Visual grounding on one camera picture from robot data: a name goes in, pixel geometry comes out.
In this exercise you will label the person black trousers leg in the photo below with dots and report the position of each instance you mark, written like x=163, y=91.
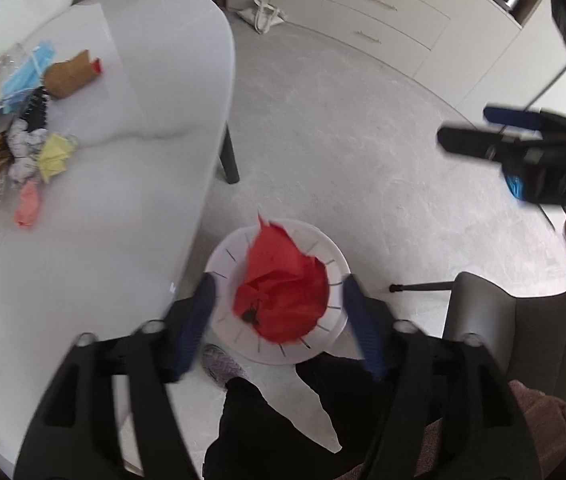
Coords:
x=255, y=441

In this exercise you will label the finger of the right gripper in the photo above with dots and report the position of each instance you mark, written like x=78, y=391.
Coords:
x=514, y=117
x=479, y=144

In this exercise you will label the white printed paper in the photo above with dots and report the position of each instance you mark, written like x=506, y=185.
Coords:
x=25, y=147

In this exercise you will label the white trash basket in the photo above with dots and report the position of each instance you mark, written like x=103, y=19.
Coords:
x=227, y=265

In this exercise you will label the grey sneaker shoe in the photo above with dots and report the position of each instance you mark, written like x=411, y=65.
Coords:
x=220, y=366

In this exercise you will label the yellow paper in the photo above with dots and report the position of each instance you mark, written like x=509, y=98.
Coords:
x=52, y=158

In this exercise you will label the red snack packet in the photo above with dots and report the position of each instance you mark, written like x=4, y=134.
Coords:
x=97, y=66

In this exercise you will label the blue surgical mask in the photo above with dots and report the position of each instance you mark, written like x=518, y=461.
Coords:
x=13, y=95

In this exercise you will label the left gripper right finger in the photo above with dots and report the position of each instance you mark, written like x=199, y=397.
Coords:
x=483, y=433

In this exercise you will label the red paper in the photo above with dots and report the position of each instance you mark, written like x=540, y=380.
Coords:
x=284, y=292

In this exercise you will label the beige drawer cabinet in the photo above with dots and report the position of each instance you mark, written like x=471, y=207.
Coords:
x=447, y=46

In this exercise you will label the black foam net sleeve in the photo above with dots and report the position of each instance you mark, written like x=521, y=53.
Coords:
x=34, y=112

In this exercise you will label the pink paper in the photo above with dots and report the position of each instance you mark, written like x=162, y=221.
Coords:
x=29, y=205

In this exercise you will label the brown paper bag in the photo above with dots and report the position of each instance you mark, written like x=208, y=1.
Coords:
x=65, y=78

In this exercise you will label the white tote bag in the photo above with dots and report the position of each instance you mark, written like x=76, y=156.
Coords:
x=262, y=16

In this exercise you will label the pink blanket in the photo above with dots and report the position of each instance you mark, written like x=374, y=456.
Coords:
x=546, y=419

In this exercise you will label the blue wrapper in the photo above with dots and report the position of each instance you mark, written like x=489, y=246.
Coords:
x=517, y=186

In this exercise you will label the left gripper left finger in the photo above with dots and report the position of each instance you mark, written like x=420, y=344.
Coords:
x=106, y=413

